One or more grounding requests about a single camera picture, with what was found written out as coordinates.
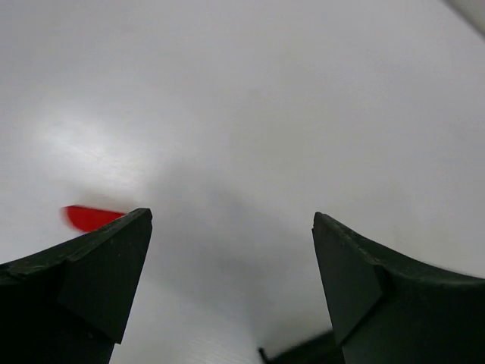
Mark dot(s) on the red curved lego brick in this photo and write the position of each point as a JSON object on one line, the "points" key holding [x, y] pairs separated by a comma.
{"points": [[86, 219]]}

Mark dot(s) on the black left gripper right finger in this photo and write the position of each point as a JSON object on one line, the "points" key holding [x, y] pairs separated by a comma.
{"points": [[386, 307]]}

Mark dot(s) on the black slotted container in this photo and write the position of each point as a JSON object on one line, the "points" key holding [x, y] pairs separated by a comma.
{"points": [[318, 350]]}

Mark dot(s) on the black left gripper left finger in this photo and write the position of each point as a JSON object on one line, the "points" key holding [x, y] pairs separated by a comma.
{"points": [[70, 303]]}

